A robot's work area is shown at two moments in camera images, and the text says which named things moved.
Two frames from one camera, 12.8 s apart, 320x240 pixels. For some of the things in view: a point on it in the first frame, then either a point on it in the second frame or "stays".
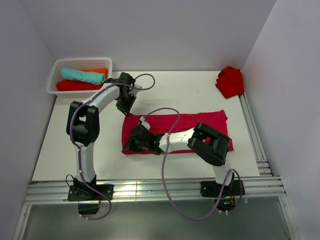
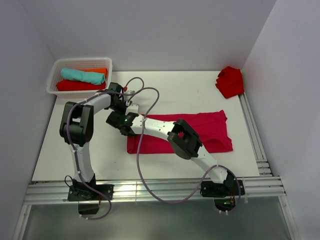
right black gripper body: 134,146 to 130,135
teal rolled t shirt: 80,75 stays
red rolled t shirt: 64,85 stays
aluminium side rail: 263,166 stays
